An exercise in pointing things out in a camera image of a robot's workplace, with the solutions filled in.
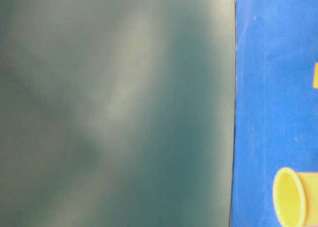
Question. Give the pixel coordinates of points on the yellow plastic cup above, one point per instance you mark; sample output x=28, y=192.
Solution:
x=295, y=198

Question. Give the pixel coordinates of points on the blue table cloth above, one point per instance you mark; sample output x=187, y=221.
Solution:
x=276, y=123

